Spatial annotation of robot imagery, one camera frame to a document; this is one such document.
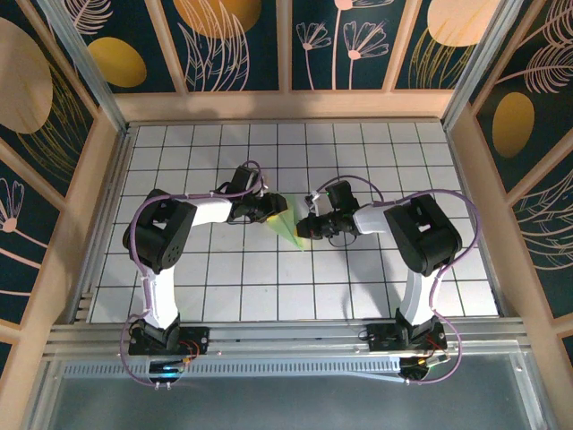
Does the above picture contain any green paper sheet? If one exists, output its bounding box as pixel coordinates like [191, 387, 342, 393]
[266, 192, 310, 250]

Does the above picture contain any small controller board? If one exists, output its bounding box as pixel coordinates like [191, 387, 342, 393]
[147, 356, 193, 380]
[399, 351, 451, 384]

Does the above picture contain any grey front panel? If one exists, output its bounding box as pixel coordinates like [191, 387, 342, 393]
[24, 353, 554, 430]

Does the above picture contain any aluminium front rail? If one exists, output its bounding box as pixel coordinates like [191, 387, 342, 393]
[42, 316, 532, 362]

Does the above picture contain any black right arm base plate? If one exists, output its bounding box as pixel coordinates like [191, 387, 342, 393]
[365, 322, 448, 355]

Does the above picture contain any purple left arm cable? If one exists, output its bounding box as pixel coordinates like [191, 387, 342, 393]
[118, 159, 269, 389]

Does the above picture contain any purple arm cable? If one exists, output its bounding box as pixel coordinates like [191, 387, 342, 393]
[312, 175, 481, 386]
[118, 159, 269, 389]

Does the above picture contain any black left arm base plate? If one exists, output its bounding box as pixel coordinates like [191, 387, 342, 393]
[128, 325, 211, 357]

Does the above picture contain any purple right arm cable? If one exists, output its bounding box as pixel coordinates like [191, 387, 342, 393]
[312, 175, 481, 386]

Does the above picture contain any aluminium side rail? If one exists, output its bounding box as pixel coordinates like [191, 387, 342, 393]
[69, 125, 135, 323]

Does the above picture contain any grey slotted cable duct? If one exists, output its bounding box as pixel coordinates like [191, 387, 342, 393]
[62, 357, 404, 377]

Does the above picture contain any aluminium corner post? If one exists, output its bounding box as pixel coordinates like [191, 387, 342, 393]
[35, 0, 132, 135]
[440, 0, 527, 131]

